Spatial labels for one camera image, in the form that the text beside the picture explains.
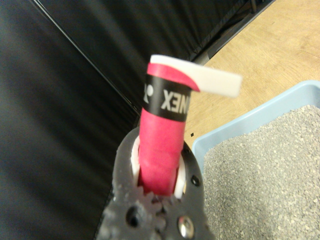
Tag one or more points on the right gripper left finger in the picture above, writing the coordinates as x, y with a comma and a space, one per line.
122, 175

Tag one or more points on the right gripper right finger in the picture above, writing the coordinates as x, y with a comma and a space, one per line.
193, 200

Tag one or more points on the blue litter tray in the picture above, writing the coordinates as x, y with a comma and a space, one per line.
255, 180

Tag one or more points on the black curtain stand pole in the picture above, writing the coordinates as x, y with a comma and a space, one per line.
100, 72

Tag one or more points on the grey curtain stand foot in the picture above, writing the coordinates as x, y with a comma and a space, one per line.
203, 59

